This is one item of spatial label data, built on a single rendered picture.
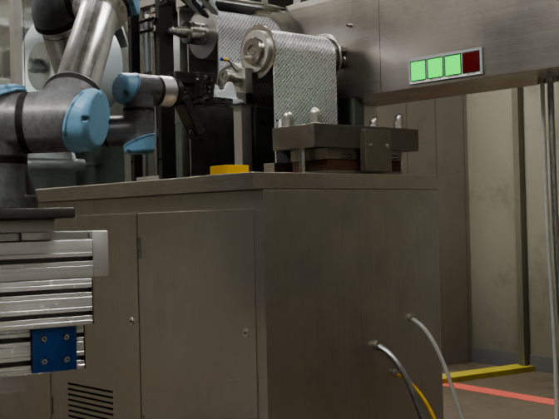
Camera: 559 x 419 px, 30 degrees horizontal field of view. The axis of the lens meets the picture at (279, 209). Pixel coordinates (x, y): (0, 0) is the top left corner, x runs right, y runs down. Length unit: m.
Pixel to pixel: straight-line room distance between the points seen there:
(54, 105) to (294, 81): 1.06
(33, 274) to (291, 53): 1.17
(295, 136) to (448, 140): 3.02
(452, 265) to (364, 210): 3.00
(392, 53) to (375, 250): 0.60
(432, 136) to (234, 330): 3.20
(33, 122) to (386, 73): 1.29
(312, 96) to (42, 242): 1.16
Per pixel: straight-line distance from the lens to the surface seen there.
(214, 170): 2.57
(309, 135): 2.65
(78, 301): 2.03
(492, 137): 5.61
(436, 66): 2.85
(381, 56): 3.00
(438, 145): 5.60
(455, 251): 5.66
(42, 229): 2.00
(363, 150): 2.74
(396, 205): 2.76
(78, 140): 1.95
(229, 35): 3.06
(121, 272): 2.93
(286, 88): 2.86
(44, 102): 1.97
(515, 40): 2.71
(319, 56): 2.96
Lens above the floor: 0.78
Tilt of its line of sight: 1 degrees up
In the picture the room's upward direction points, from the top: 1 degrees counter-clockwise
